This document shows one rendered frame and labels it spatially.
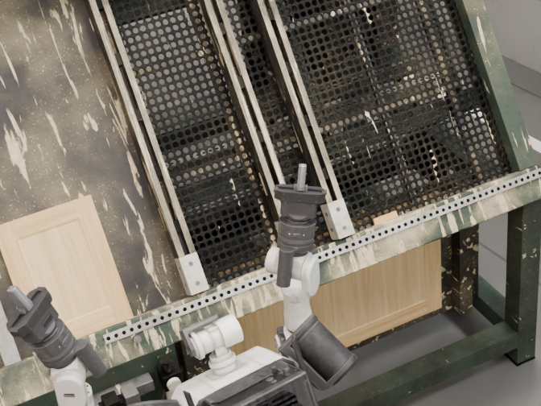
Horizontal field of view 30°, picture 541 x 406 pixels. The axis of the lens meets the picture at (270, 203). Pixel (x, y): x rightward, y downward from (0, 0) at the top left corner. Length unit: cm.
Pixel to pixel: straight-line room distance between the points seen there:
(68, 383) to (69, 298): 94
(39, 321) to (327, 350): 64
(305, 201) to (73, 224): 102
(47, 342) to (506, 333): 229
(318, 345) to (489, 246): 259
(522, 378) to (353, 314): 76
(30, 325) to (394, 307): 205
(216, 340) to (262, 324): 142
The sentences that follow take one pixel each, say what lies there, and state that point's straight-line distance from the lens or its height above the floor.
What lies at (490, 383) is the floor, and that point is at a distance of 411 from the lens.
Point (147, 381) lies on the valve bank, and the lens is 317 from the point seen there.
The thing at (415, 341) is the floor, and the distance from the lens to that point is 428.
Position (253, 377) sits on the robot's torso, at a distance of 217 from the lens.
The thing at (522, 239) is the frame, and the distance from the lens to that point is 378.
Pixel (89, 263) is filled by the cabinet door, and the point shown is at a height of 106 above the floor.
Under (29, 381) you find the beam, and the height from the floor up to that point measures 85.
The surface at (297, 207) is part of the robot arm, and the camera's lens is 235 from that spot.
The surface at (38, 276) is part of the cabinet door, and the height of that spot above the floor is 107.
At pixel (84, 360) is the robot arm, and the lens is 224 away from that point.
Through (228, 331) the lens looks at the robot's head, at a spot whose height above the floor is 143.
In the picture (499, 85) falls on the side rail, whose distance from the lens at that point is 366.
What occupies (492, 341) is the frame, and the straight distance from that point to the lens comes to 402.
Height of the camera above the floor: 287
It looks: 34 degrees down
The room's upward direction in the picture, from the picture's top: 7 degrees counter-clockwise
